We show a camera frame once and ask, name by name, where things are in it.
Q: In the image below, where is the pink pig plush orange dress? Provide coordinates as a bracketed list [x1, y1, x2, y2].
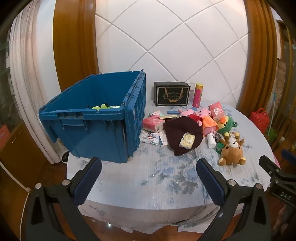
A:
[196, 107, 220, 137]

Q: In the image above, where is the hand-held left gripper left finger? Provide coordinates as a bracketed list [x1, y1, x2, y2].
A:
[26, 157, 102, 241]

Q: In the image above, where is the green white plush toy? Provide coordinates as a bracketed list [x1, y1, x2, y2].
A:
[91, 103, 121, 110]

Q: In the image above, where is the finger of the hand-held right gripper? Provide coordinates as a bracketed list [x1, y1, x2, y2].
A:
[258, 155, 281, 179]
[281, 149, 296, 163]

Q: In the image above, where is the pink pig plush red dress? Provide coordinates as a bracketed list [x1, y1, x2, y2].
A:
[178, 108, 203, 127]

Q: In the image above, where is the white bottle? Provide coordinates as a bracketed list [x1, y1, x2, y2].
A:
[207, 133, 216, 149]

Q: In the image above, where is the black box with gold print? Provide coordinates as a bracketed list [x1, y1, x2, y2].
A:
[154, 81, 190, 106]

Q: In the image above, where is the brown bear plush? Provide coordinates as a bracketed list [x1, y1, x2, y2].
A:
[218, 132, 247, 167]

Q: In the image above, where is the white blister pack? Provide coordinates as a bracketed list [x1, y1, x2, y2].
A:
[158, 130, 170, 148]

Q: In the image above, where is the white blue plastic packet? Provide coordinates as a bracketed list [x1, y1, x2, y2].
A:
[139, 130, 162, 145]

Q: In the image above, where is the white curtain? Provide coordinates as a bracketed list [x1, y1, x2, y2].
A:
[8, 5, 70, 165]

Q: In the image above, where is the person's right hand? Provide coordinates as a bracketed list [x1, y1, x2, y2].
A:
[277, 205, 288, 230]

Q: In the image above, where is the red bag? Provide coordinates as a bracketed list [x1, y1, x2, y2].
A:
[249, 108, 270, 133]

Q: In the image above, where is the yellow chick plush frog hood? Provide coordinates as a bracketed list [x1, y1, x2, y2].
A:
[217, 116, 238, 135]

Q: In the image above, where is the pink yellow canister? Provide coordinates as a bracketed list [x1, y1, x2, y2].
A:
[192, 83, 204, 108]

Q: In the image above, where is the pink tissue box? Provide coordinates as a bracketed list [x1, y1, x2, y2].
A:
[209, 102, 225, 121]
[142, 116, 165, 133]

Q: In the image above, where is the wooden wall panel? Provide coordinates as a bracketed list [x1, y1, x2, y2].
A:
[53, 0, 100, 93]
[238, 0, 278, 114]

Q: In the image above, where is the dark maroon hat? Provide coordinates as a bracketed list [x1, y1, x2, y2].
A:
[163, 116, 203, 156]

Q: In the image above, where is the wooden glass cabinet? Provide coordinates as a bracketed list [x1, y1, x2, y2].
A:
[0, 23, 47, 193]

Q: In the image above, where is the blue plastic crate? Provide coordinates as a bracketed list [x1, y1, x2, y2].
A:
[38, 70, 147, 164]

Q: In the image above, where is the yellow toy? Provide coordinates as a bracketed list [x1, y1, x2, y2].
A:
[179, 133, 196, 149]

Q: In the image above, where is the green toy bucket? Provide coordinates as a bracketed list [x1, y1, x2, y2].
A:
[265, 127, 278, 142]

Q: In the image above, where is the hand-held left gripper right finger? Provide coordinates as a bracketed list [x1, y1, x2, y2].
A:
[196, 158, 272, 241]

